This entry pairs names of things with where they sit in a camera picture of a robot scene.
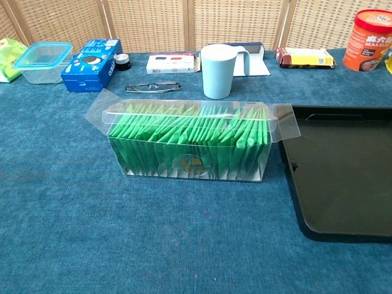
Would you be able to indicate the clear box of green packets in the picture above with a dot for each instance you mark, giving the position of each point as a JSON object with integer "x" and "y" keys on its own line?
{"x": 190, "y": 165}

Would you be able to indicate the white box red blue print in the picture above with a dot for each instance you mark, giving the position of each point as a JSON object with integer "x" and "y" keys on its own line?
{"x": 168, "y": 65}

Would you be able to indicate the blue Oreo cookie box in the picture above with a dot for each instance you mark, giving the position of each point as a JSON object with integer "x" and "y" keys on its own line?
{"x": 88, "y": 70}

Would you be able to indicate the light green snack bag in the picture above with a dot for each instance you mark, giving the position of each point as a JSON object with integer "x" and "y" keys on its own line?
{"x": 7, "y": 58}

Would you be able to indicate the light blue plastic mug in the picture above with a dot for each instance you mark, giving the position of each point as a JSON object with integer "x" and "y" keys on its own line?
{"x": 217, "y": 73}

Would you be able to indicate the thin-framed eyeglasses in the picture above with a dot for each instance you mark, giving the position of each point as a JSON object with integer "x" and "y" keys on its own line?
{"x": 137, "y": 88}

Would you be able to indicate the blue tablecloth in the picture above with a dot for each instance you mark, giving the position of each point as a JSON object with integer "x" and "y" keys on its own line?
{"x": 153, "y": 229}

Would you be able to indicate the small black silver jar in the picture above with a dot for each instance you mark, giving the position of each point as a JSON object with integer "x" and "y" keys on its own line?
{"x": 122, "y": 62}

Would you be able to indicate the wicker folding screen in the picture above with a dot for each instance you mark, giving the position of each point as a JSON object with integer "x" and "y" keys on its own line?
{"x": 153, "y": 24}

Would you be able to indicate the yellow and brown carton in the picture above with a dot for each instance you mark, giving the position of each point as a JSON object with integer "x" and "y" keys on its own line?
{"x": 306, "y": 58}

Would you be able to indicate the black plastic tray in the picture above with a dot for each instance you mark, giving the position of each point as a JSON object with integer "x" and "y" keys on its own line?
{"x": 343, "y": 171}

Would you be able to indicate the clear container with blue rim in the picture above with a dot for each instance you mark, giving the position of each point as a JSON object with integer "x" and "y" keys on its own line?
{"x": 43, "y": 73}

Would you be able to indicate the orange instant noodle cup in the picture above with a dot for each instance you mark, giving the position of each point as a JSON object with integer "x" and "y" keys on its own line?
{"x": 361, "y": 46}

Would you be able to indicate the yellow package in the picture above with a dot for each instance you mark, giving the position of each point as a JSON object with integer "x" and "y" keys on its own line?
{"x": 389, "y": 61}

